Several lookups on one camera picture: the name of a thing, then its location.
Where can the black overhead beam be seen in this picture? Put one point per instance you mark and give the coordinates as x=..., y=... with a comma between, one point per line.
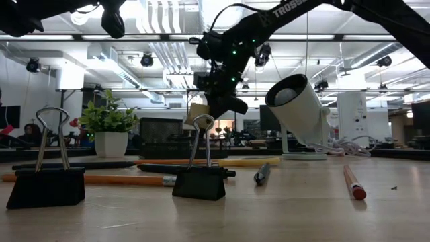
x=134, y=37

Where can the black mesh desk organizer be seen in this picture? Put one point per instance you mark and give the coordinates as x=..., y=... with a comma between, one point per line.
x=161, y=134

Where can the black monitor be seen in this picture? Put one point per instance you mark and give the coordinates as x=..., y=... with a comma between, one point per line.
x=420, y=116
x=268, y=117
x=10, y=116

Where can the white spot lamp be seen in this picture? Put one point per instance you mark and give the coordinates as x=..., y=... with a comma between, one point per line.
x=299, y=111

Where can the black metal table frame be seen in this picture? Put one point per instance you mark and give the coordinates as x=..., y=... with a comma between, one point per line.
x=50, y=154

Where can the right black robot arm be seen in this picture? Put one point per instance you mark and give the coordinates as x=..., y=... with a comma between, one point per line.
x=289, y=10

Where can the black ceiling spotlight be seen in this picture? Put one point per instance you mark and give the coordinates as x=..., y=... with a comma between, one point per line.
x=384, y=61
x=263, y=55
x=146, y=60
x=33, y=65

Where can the green plant in white pot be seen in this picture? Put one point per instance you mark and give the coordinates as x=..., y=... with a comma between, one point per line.
x=111, y=144

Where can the person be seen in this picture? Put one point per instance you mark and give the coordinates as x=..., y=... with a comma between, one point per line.
x=32, y=132

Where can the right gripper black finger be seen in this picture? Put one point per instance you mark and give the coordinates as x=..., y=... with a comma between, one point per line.
x=223, y=106

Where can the orange wooden pencil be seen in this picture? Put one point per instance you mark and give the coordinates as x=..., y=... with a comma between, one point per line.
x=124, y=179
x=352, y=183

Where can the black pen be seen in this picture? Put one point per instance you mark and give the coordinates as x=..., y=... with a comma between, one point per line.
x=158, y=168
x=262, y=174
x=94, y=165

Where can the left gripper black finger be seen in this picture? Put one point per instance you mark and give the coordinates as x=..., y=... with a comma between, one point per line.
x=113, y=20

